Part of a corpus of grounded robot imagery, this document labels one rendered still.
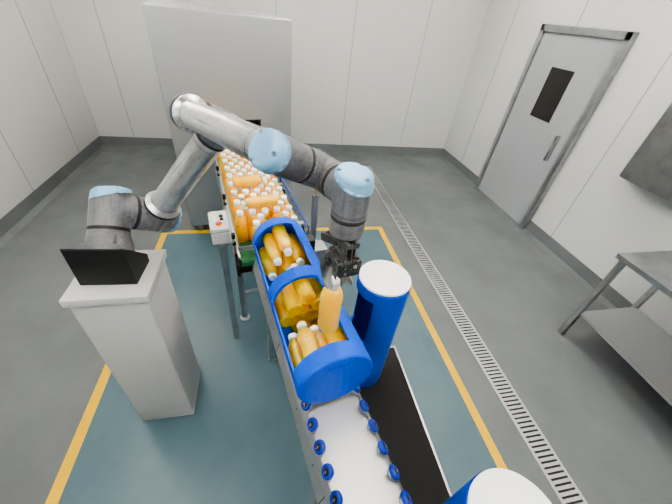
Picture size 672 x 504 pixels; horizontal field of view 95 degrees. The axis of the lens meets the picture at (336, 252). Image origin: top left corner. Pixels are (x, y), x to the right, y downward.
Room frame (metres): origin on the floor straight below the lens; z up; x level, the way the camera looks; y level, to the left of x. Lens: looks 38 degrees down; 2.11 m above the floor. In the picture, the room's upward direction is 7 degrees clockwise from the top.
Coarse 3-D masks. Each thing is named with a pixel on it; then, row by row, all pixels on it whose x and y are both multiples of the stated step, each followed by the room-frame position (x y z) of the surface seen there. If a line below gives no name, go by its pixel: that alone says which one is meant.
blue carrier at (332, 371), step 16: (272, 224) 1.28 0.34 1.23; (288, 224) 1.37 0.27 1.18; (256, 240) 1.24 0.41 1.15; (304, 240) 1.21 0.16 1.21; (256, 256) 1.17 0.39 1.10; (288, 272) 0.95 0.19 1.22; (304, 272) 0.95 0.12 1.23; (320, 272) 1.00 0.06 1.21; (272, 288) 0.91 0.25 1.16; (272, 304) 0.86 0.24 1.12; (352, 336) 0.68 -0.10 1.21; (288, 352) 0.65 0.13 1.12; (320, 352) 0.59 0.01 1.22; (336, 352) 0.59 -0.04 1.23; (352, 352) 0.60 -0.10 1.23; (304, 368) 0.55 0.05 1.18; (320, 368) 0.54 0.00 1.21; (336, 368) 0.57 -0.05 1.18; (352, 368) 0.59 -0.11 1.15; (368, 368) 0.63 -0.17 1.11; (304, 384) 0.52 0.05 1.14; (320, 384) 0.54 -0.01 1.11; (336, 384) 0.57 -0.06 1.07; (352, 384) 0.60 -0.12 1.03; (304, 400) 0.52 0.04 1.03; (320, 400) 0.55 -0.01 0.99
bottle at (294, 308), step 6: (288, 288) 0.93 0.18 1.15; (282, 294) 0.92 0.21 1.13; (288, 294) 0.90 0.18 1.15; (294, 294) 0.90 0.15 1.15; (288, 300) 0.87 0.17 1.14; (294, 300) 0.87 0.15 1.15; (288, 306) 0.85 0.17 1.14; (294, 306) 0.84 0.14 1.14; (300, 306) 0.85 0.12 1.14; (288, 312) 0.83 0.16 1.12; (294, 312) 0.85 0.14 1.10; (300, 312) 0.85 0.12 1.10
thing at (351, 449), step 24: (288, 384) 0.66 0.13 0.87; (312, 408) 0.54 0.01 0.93; (336, 408) 0.56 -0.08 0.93; (336, 432) 0.47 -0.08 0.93; (360, 432) 0.48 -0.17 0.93; (312, 456) 0.40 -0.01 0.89; (336, 456) 0.40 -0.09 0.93; (360, 456) 0.41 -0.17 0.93; (312, 480) 0.34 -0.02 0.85; (336, 480) 0.33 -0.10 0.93; (360, 480) 0.34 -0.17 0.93; (384, 480) 0.35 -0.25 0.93
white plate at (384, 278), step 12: (372, 264) 1.30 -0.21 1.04; (384, 264) 1.32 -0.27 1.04; (396, 264) 1.33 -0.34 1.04; (360, 276) 1.19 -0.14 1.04; (372, 276) 1.20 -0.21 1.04; (384, 276) 1.22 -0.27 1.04; (396, 276) 1.23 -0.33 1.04; (408, 276) 1.24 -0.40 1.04; (372, 288) 1.12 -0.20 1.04; (384, 288) 1.13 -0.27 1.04; (396, 288) 1.14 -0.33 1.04; (408, 288) 1.15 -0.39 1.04
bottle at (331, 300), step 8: (328, 288) 0.66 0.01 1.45; (336, 288) 0.66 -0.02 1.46; (320, 296) 0.67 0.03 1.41; (328, 296) 0.65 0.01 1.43; (336, 296) 0.65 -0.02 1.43; (320, 304) 0.66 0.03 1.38; (328, 304) 0.64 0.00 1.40; (336, 304) 0.64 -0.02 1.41; (320, 312) 0.65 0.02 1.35; (328, 312) 0.64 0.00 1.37; (336, 312) 0.65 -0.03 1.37; (320, 320) 0.65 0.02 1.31; (328, 320) 0.64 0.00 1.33; (336, 320) 0.65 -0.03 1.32; (320, 328) 0.65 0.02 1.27; (328, 328) 0.64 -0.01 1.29; (336, 328) 0.66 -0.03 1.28
